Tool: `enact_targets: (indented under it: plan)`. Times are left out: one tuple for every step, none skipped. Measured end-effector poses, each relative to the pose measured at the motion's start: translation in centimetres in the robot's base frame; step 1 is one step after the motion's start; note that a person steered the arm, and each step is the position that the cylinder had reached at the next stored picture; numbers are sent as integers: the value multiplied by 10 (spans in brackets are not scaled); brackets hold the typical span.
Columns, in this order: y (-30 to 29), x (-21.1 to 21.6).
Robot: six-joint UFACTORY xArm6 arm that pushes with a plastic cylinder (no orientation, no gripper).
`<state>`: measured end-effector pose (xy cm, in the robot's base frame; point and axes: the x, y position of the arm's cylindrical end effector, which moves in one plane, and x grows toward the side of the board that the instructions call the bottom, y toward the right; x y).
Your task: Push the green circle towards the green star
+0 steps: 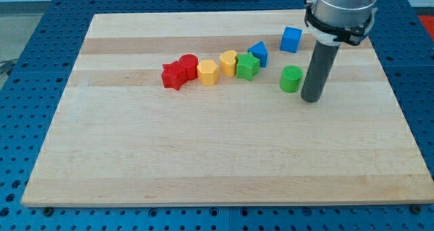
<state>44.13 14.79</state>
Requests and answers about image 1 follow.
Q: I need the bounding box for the green cylinder block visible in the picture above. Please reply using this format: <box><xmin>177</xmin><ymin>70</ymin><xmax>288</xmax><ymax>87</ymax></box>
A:
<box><xmin>279</xmin><ymin>66</ymin><xmax>303</xmax><ymax>93</ymax></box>

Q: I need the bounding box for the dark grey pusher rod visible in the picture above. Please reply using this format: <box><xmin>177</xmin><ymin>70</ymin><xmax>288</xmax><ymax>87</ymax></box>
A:
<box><xmin>300</xmin><ymin>41</ymin><xmax>339</xmax><ymax>102</ymax></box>

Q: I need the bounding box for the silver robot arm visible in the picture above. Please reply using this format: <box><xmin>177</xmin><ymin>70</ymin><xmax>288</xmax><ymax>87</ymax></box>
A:
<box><xmin>304</xmin><ymin>0</ymin><xmax>377</xmax><ymax>46</ymax></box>

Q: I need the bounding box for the green star block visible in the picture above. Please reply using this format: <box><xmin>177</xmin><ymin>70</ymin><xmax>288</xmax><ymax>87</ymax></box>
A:
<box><xmin>236</xmin><ymin>52</ymin><xmax>260</xmax><ymax>81</ymax></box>

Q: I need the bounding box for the red star block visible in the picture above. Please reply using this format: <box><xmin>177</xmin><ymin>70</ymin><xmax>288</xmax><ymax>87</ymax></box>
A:
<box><xmin>161</xmin><ymin>61</ymin><xmax>187</xmax><ymax>91</ymax></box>

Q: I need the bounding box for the wooden board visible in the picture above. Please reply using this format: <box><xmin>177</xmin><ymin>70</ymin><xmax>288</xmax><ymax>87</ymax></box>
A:
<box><xmin>21</xmin><ymin>10</ymin><xmax>433</xmax><ymax>207</ymax></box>

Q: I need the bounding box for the yellow hexagon block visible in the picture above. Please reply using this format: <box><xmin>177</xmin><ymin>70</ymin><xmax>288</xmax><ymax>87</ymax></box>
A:
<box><xmin>197</xmin><ymin>60</ymin><xmax>219</xmax><ymax>85</ymax></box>

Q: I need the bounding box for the yellow heart block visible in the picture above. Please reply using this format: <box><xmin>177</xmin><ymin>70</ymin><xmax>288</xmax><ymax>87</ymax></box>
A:
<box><xmin>220</xmin><ymin>50</ymin><xmax>237</xmax><ymax>77</ymax></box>

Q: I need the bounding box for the red cylinder block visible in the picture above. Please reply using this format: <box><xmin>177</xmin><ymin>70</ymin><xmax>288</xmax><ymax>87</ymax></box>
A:
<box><xmin>178</xmin><ymin>54</ymin><xmax>199</xmax><ymax>81</ymax></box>

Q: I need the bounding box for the blue triangle block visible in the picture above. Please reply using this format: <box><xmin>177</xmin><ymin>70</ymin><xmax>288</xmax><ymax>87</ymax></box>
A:
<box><xmin>248</xmin><ymin>41</ymin><xmax>269</xmax><ymax>68</ymax></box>

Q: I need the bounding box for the blue cube block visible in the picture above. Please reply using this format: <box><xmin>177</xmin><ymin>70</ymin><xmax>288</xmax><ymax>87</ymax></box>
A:
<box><xmin>280</xmin><ymin>26</ymin><xmax>302</xmax><ymax>53</ymax></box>

